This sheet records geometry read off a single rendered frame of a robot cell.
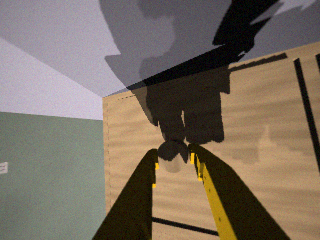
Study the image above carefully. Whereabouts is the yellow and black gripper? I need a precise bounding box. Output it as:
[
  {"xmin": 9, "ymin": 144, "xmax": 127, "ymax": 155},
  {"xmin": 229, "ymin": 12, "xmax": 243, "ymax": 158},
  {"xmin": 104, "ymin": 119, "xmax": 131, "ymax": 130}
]
[{"xmin": 92, "ymin": 143, "xmax": 291, "ymax": 240}]

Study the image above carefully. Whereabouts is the brown wooden chest of drawers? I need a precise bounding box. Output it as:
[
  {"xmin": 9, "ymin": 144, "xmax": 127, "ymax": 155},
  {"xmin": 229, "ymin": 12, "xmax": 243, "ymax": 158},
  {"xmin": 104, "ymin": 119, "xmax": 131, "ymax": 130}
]
[{"xmin": 102, "ymin": 41, "xmax": 320, "ymax": 240}]

